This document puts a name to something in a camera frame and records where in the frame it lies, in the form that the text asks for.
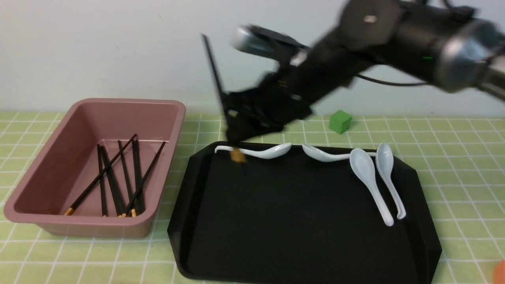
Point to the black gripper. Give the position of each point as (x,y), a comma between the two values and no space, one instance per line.
(268,107)

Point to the black chopstick gold band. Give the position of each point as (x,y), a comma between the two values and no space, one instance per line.
(215,71)

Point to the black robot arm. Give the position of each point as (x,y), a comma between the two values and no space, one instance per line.
(447,48)

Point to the yellow wooden cube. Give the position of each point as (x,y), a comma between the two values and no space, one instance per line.
(237,156)

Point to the white spoon far left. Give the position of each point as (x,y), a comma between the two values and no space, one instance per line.
(271,153)

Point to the white spoon lying sideways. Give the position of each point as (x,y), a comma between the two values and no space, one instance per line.
(322,156)

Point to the black chopstick in bin rightmost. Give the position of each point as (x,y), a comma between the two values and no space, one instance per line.
(145,178)

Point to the green wooden cube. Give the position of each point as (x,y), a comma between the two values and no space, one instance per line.
(340,122)

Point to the black chopstick in bin right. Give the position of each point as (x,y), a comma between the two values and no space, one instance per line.
(139,206)

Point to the black plastic serving tray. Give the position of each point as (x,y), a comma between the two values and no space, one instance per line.
(295,220)

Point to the white spoon upright left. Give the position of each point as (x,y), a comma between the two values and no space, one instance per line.
(363,167)

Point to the white spoon upright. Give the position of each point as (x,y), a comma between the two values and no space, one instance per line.
(363,167)
(385,163)

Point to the black chopstick in bin middle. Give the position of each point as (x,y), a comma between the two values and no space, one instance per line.
(133,212)

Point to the pink plastic bin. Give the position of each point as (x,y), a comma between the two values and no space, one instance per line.
(68,163)

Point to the white spoon upright right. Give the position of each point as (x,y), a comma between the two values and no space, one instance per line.
(385,163)

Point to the black chopstick in bin leftmost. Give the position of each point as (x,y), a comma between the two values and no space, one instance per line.
(104,208)

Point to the black chopstick in bin diagonal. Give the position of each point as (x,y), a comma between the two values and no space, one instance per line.
(79,200)

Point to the green checkered tablecloth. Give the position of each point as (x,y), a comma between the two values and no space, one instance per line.
(459,160)

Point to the orange wooden block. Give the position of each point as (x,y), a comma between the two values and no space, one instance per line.
(499,273)

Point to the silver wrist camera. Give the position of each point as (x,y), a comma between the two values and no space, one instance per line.
(259,41)

